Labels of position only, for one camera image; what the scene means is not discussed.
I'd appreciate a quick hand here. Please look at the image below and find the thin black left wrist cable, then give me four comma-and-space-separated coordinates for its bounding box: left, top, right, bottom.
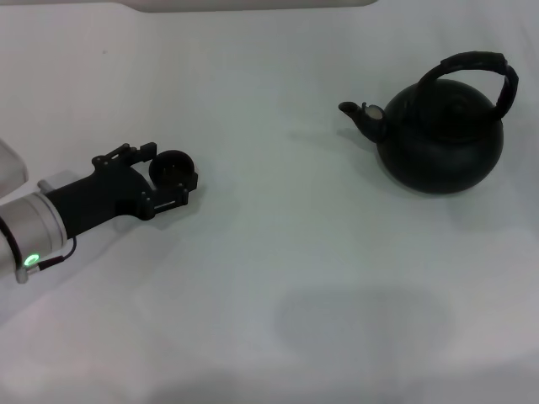
24, 237, 79, 274

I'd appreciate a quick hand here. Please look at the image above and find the black round teapot with handle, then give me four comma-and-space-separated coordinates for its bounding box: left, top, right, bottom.
338, 50, 520, 195

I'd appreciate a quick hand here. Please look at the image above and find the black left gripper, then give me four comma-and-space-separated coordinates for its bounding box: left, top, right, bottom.
44, 142, 200, 237

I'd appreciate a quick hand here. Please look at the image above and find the small black teacup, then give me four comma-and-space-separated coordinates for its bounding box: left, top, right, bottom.
148, 149, 197, 187

